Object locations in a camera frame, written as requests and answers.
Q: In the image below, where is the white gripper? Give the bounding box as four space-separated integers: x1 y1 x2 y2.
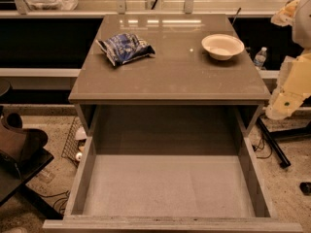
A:
265 0 311 120

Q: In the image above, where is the blue chip bag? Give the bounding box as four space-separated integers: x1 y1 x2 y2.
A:
96 33 156 67

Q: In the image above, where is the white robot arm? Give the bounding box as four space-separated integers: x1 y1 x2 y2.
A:
265 0 311 120

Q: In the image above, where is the open top drawer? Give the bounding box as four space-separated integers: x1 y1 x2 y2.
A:
44 106 302 233

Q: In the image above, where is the clear plastic water bottle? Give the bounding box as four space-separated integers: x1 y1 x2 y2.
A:
253 47 267 70

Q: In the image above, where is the black stand leg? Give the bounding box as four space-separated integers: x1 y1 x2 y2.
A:
257 118 311 169

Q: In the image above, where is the white paper bowl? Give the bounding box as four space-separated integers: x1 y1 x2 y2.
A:
201 34 245 61

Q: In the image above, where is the dark brown chair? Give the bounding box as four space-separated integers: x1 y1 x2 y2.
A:
0 81 54 206

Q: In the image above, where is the wire mesh basket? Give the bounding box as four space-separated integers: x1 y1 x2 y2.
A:
61 116 82 167

